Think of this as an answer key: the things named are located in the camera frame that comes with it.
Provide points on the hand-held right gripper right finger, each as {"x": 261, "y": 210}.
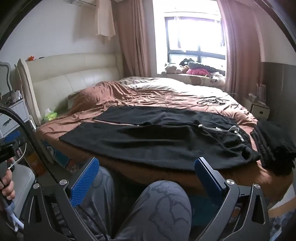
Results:
{"x": 208, "y": 178}

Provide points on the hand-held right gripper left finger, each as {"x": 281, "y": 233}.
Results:
{"x": 85, "y": 183}

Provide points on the black pants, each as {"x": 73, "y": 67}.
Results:
{"x": 150, "y": 143}

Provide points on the person's left hand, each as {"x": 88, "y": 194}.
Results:
{"x": 7, "y": 185}

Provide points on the person's left leg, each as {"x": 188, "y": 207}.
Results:
{"x": 101, "y": 197}

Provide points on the white nightstand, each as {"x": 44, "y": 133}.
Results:
{"x": 13, "y": 111}

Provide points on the green tissue packet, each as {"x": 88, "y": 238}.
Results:
{"x": 50, "y": 115}

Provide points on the person's grey patterned legs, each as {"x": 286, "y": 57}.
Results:
{"x": 161, "y": 208}

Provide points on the stack of folded black clothes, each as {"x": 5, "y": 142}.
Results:
{"x": 272, "y": 143}

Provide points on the small white bedside cabinet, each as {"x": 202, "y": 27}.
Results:
{"x": 260, "y": 112}

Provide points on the cream bed headboard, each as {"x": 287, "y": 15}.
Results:
{"x": 69, "y": 78}

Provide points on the brown blanket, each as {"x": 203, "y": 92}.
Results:
{"x": 150, "y": 97}

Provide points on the small white rack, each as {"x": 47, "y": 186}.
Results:
{"x": 261, "y": 92}

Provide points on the pink cloth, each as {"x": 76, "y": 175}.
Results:
{"x": 196, "y": 72}

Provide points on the black garment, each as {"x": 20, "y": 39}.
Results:
{"x": 208, "y": 67}

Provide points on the dark grey wardrobe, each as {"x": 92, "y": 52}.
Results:
{"x": 279, "y": 88}

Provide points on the black plush toy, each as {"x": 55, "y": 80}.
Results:
{"x": 186, "y": 62}

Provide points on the pink curtain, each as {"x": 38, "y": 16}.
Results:
{"x": 136, "y": 41}
{"x": 240, "y": 46}

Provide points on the window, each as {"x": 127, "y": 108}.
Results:
{"x": 196, "y": 41}

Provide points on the beige hanging cloth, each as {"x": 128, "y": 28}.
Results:
{"x": 105, "y": 20}

